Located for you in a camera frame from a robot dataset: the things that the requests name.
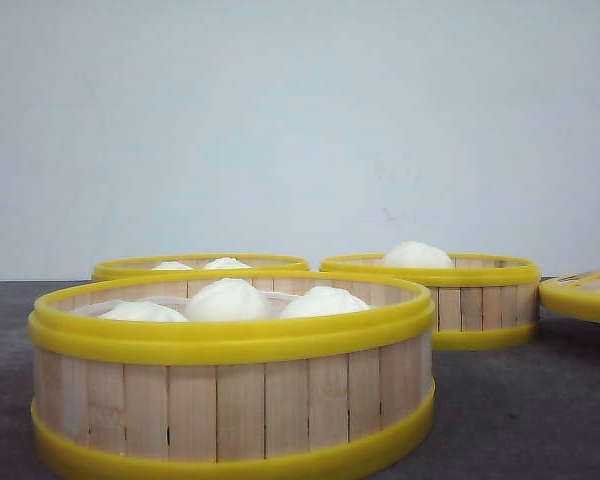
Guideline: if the front bamboo steamer basket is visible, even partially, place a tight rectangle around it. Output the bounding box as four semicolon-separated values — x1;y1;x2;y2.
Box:
28;271;435;479

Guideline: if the left white bun front basket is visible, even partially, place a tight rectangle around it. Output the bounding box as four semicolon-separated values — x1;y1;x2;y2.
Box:
99;301;187;323

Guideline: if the left bun back basket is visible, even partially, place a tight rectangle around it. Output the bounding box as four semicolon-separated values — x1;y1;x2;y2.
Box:
152;260;192;271

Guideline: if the right white bun front basket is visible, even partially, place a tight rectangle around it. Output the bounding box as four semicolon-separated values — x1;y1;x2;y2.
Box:
280;286;371;318

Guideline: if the woven bamboo steamer lid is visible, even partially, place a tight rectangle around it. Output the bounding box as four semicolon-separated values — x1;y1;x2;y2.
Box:
539;270;600;323

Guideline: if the middle white bun front basket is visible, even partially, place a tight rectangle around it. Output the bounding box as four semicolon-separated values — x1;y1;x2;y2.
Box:
184;278;270;322

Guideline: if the white bun with yellow dot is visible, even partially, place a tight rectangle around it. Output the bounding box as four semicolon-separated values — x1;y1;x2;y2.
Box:
381;240;454;269

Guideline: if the white bun basket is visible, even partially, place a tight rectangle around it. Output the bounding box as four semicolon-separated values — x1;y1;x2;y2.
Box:
99;301;187;323
280;286;371;318
184;278;270;322

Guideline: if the right bun back basket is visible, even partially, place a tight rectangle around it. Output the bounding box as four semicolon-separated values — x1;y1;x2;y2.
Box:
203;257;251;270

